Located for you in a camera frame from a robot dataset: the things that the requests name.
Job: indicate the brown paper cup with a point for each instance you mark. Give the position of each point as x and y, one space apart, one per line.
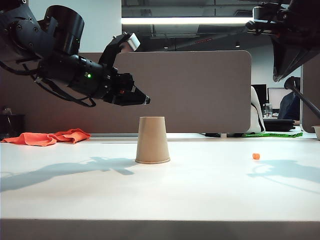
152 142

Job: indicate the dark computer monitor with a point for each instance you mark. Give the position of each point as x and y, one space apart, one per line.
261 93

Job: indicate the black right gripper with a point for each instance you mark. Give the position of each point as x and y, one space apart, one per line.
300 36

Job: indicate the black flat case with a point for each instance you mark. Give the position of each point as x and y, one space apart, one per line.
278 124

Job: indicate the small black pendant lamp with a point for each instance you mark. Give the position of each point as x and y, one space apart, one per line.
237 45

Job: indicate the silver left wrist camera with bracket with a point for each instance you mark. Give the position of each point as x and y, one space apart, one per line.
132 42

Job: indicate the clear water bottle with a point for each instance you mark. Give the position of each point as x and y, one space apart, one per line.
268 110

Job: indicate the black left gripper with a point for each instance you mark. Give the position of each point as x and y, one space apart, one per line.
117 82

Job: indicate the small white block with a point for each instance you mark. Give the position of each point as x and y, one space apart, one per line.
223 135

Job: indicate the beige paper bowl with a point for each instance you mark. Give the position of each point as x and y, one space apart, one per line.
317 132

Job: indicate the dark box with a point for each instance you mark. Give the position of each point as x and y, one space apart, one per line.
12 125

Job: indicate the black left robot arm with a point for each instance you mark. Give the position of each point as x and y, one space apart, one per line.
62 72

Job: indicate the seated person in dark shirt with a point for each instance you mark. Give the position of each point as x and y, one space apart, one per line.
287 110

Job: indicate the orange die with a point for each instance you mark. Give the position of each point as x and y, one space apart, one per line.
256 156

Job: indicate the orange cloth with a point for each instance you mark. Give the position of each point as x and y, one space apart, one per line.
37 139

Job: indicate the black pole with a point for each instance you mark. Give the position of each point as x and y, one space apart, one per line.
306 101

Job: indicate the wide brown divider panel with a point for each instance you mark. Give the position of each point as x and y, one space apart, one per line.
187 95

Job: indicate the brown divider panel white edge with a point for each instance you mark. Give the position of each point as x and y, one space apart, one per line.
312 100

